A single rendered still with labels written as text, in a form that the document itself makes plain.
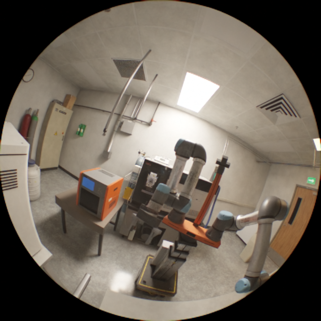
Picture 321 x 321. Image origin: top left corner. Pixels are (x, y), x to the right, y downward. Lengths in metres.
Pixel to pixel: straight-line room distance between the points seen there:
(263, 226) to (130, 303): 0.68
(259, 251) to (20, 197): 0.92
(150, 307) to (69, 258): 1.29
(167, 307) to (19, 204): 0.75
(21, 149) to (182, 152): 0.84
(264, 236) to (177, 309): 0.54
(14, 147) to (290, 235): 4.31
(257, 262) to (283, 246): 3.45
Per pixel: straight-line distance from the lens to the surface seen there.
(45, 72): 3.71
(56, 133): 3.72
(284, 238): 4.00
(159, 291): 1.43
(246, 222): 0.87
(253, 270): 0.59
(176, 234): 1.89
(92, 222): 1.24
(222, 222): 0.90
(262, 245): 0.58
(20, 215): 0.56
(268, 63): 1.48
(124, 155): 2.78
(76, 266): 1.71
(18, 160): 0.45
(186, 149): 0.77
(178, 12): 1.34
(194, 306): 0.79
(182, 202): 0.67
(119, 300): 0.66
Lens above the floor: 1.55
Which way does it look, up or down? 2 degrees down
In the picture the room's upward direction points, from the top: 20 degrees clockwise
